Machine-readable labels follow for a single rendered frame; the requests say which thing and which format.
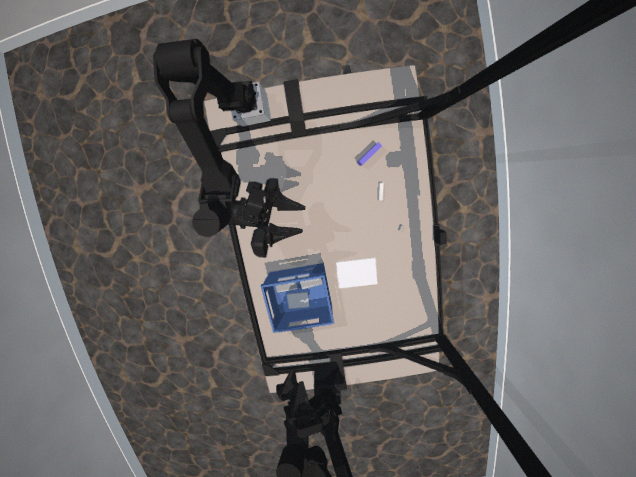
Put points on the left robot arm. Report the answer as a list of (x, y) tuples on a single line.
[(293, 459)]

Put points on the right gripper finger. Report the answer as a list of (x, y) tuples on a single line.
[(281, 233), (286, 204)]

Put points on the blue plastic crate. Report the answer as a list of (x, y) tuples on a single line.
[(319, 301)]

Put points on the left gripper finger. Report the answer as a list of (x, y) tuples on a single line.
[(290, 383), (301, 407)]

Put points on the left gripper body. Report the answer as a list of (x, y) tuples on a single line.
[(309, 427)]

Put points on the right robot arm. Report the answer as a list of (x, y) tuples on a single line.
[(189, 61)]

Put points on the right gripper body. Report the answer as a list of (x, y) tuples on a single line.
[(259, 248)]

